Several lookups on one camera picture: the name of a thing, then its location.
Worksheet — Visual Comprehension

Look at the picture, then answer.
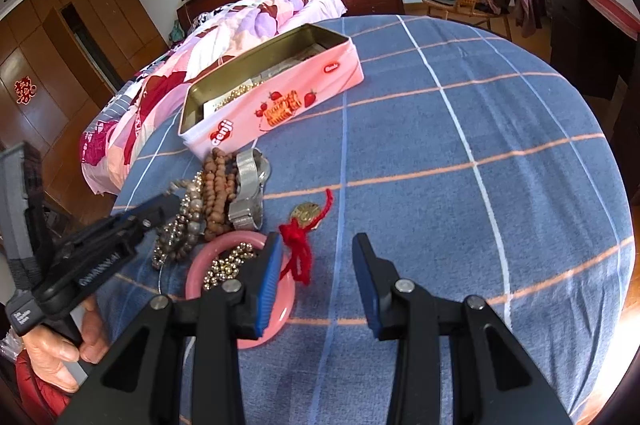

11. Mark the pink patchwork quilt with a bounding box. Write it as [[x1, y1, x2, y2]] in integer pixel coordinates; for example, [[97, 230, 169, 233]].
[[81, 0, 333, 196]]

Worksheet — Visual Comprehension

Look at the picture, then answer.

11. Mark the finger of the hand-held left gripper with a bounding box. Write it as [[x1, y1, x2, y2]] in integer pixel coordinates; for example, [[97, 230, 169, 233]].
[[102, 192, 182, 238]]

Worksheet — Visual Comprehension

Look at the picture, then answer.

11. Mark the blue plaid tablecloth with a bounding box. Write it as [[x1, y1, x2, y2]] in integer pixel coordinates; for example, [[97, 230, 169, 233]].
[[97, 15, 636, 425]]

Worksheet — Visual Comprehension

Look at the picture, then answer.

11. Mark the dark wooden desk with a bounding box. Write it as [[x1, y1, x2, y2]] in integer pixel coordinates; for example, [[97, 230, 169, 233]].
[[542, 0, 640, 100]]

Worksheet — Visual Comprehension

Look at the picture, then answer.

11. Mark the person's left hand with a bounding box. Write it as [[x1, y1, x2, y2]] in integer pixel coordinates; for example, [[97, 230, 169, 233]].
[[22, 294, 112, 394]]

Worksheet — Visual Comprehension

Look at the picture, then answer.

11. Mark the brown wooden wardrobe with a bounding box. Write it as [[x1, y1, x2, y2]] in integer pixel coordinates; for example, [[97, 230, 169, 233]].
[[0, 0, 168, 216]]

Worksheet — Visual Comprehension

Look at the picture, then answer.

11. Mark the red paper decoration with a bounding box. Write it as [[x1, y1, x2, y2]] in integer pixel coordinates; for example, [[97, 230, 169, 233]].
[[14, 76, 38, 104]]

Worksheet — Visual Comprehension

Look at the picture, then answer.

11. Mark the pink bangle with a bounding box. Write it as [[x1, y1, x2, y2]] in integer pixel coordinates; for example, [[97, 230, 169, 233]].
[[185, 231, 297, 351]]

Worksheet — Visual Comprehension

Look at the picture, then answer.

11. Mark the small gold bead chain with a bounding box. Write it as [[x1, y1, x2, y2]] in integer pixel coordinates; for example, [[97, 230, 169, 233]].
[[201, 241, 258, 293]]

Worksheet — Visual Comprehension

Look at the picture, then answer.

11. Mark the white paper leaflet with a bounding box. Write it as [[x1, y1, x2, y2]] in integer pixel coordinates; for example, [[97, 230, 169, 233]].
[[262, 45, 326, 78]]

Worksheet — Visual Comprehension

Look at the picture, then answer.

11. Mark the glossy tan bead bracelet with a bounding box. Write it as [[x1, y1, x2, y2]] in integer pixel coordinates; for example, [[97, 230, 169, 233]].
[[151, 177, 206, 271]]

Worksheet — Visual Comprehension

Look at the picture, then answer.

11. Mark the gold pendant with red cord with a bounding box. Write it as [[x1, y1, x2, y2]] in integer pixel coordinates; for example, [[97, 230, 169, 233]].
[[277, 188, 335, 286]]

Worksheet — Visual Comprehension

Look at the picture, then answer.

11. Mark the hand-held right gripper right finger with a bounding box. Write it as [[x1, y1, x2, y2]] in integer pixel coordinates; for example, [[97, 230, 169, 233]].
[[352, 232, 573, 425]]

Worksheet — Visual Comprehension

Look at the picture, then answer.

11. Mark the pink tin box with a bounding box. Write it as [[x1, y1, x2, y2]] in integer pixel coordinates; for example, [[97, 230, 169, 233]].
[[178, 24, 364, 160]]

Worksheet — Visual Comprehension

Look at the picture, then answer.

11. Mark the brown wooden bead bracelet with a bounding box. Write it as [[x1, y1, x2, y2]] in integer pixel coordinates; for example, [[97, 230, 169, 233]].
[[200, 148, 238, 242]]

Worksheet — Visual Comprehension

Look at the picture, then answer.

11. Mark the gold bead necklace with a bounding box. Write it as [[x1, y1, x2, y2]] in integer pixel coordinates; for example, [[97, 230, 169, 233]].
[[212, 77, 263, 110]]

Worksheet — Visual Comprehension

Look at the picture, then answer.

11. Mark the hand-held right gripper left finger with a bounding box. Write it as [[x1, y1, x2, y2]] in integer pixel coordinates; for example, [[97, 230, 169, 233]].
[[56, 232, 286, 425]]

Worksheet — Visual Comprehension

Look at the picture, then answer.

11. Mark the silver metal watch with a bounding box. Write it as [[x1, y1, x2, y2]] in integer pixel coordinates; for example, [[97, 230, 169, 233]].
[[228, 148, 272, 231]]

